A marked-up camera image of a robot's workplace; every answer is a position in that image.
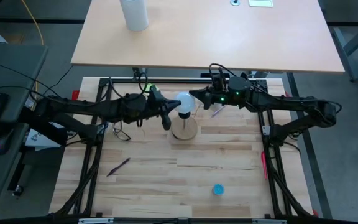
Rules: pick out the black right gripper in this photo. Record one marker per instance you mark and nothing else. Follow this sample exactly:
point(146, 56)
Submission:
point(221, 98)

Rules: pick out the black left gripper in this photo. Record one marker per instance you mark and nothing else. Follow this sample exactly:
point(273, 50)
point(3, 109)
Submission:
point(156, 107)

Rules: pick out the wooden base metal pole lamp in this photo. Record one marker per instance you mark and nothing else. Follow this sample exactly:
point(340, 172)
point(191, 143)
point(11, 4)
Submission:
point(184, 129)

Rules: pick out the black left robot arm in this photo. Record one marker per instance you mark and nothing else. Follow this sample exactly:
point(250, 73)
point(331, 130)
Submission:
point(82, 107)

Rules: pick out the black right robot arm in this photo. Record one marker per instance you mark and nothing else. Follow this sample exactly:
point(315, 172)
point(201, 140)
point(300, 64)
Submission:
point(291, 104)

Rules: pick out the clear purple pen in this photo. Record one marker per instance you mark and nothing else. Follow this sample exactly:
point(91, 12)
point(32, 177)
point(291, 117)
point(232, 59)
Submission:
point(218, 111)

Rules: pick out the green sticky note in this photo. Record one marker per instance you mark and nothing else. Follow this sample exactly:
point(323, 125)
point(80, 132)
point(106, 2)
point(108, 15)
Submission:
point(151, 87)

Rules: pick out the black eyeglasses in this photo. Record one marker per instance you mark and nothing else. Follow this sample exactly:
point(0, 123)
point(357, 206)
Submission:
point(121, 133)

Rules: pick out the light wooden desk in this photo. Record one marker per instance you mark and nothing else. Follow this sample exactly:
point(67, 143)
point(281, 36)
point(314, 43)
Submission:
point(213, 37)

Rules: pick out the dark purple pen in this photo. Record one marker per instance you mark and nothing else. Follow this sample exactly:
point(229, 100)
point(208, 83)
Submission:
point(118, 167)

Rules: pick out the pink pen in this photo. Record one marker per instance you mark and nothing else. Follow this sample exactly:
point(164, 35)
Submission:
point(264, 165)

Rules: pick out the blue round cap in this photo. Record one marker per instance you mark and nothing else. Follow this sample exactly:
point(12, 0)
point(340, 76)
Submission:
point(218, 189)

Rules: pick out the red table clamp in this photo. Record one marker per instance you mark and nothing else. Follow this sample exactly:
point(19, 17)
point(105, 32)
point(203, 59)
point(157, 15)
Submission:
point(75, 95)
point(315, 213)

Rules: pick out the round desk grommet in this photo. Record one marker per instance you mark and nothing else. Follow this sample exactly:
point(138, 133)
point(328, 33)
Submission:
point(235, 2)

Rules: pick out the white cylinder container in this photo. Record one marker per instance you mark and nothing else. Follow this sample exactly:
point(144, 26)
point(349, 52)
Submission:
point(134, 15)

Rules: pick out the white rectangular desk plate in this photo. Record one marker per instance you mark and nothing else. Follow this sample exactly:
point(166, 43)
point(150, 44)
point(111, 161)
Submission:
point(260, 3)

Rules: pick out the white printed paper sheet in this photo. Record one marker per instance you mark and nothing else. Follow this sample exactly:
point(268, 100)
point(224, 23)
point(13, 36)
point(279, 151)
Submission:
point(39, 138)

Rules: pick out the black computer mouse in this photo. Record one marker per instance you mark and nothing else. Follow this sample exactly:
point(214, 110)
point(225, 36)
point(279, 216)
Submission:
point(3, 143)

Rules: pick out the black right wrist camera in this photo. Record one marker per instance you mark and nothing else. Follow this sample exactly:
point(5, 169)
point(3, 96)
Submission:
point(219, 82)

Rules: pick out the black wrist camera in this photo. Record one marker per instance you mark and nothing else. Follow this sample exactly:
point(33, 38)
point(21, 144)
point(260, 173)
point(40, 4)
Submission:
point(155, 93)
point(219, 82)

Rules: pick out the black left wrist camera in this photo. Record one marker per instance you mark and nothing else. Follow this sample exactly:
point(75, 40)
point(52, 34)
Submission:
point(155, 93)

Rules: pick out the white frame bracket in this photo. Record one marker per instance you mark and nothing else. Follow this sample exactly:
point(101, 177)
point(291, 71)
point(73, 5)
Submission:
point(266, 130)

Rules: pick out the grey metal desk frame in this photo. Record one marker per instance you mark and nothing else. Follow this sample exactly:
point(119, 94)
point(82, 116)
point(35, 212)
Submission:
point(342, 46)

